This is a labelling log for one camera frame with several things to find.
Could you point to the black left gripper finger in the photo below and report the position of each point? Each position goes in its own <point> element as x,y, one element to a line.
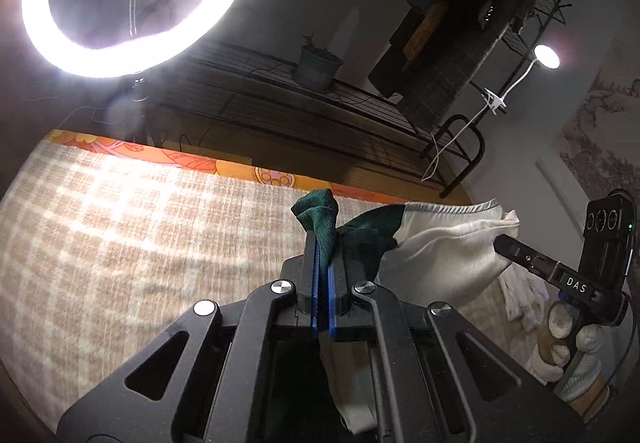
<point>532,260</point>

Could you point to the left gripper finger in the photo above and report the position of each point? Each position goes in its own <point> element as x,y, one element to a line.
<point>349,313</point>
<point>302,272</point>

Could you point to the green and white garment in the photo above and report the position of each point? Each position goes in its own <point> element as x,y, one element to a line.
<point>423,253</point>

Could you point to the white small clothes pile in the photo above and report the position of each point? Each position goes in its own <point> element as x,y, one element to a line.
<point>525,297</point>

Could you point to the white clip lamp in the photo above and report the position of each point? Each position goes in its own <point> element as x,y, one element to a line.
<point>543,55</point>

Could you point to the plaid bed blanket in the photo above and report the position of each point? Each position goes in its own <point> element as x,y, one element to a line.
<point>100,253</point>

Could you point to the potted plant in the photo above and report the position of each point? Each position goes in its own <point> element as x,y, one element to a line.
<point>316,67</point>

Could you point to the orange floral bed sheet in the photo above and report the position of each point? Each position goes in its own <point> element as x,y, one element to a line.
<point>210,165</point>

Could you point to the black metal rack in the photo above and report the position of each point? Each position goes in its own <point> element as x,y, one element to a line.
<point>241,78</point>

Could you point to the ring light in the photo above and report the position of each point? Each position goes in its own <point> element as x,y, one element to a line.
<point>134,56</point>

